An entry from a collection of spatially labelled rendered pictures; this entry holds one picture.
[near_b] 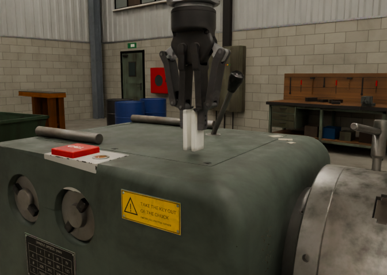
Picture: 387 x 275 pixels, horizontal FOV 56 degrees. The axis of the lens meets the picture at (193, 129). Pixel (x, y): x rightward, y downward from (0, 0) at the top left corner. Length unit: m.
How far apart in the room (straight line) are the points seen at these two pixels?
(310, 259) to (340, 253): 0.04
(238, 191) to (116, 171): 0.19
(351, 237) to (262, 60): 7.79
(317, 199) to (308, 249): 0.08
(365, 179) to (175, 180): 0.30
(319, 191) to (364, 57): 6.88
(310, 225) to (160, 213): 0.22
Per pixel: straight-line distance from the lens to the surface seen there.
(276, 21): 8.24
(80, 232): 0.68
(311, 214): 0.58
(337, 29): 7.64
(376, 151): 0.68
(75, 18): 12.17
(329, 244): 0.56
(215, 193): 0.47
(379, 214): 0.58
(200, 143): 0.63
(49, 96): 8.82
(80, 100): 12.02
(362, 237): 0.56
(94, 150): 0.67
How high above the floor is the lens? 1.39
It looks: 9 degrees down
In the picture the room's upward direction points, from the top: straight up
